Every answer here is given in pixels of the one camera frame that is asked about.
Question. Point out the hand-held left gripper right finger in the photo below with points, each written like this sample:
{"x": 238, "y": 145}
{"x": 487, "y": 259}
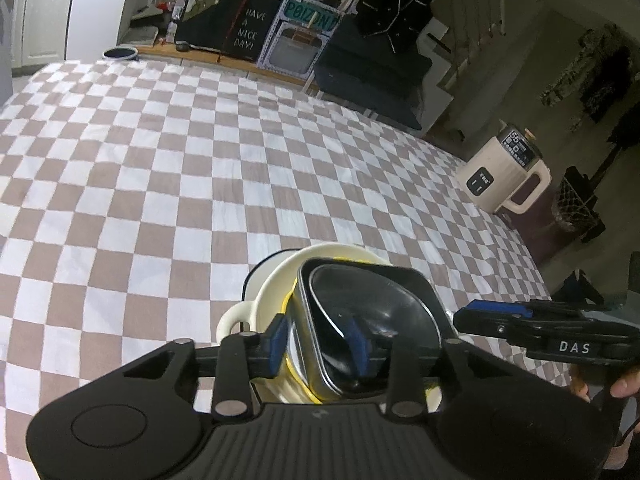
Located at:
{"x": 361, "y": 349}

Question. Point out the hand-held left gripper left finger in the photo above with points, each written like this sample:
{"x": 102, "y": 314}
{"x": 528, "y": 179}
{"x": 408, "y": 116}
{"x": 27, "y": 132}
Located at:
{"x": 278, "y": 346}

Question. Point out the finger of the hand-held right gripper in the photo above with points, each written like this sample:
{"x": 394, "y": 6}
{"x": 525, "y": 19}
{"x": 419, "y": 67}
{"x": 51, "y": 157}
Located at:
{"x": 490, "y": 320}

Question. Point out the floral bowl yellow rim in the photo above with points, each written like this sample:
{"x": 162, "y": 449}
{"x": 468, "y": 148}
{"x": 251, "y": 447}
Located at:
{"x": 300, "y": 382}

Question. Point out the steel rectangular tray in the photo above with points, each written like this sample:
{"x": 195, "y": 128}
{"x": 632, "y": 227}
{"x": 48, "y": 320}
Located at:
{"x": 320, "y": 360}

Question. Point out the steel oval bowl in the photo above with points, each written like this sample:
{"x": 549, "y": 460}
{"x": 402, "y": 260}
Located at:
{"x": 395, "y": 310}

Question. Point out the white square plate black rim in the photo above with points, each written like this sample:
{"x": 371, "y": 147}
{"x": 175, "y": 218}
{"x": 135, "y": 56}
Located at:
{"x": 265, "y": 272}

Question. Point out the person's right hand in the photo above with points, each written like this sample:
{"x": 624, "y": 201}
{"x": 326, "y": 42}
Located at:
{"x": 627, "y": 390}

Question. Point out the black net basket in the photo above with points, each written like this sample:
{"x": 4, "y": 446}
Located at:
{"x": 575, "y": 205}

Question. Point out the cream electric kettle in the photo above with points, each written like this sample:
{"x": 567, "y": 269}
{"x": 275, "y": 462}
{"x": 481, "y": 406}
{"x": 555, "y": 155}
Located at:
{"x": 492, "y": 170}

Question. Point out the brown white checkered tablecloth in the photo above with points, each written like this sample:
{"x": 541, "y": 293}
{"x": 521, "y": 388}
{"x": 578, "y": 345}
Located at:
{"x": 150, "y": 185}

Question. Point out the dark sofa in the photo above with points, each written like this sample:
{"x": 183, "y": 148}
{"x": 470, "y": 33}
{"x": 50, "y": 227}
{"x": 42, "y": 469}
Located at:
{"x": 370, "y": 75}

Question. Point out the white box with window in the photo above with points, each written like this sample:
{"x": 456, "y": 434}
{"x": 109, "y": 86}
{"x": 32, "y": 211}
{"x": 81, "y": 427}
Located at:
{"x": 295, "y": 52}

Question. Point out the wooden ledge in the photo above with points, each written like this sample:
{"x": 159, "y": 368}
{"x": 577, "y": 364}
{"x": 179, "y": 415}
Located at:
{"x": 200, "y": 57}

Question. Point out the white stair railing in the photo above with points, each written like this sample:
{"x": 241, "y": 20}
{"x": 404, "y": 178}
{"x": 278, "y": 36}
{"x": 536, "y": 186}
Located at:
{"x": 480, "y": 10}

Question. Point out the black sign board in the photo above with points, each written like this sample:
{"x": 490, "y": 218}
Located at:
{"x": 240, "y": 25}

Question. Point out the hanging black garment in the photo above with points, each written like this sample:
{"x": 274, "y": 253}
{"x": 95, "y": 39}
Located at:
{"x": 395, "y": 5}

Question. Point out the round dark basin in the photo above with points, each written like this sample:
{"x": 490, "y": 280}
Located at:
{"x": 120, "y": 54}

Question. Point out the white refrigerator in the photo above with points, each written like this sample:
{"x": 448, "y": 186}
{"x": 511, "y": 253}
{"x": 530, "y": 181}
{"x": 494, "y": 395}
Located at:
{"x": 100, "y": 5}

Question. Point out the white cabinet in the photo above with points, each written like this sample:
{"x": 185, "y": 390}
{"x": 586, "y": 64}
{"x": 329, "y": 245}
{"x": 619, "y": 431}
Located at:
{"x": 45, "y": 15}

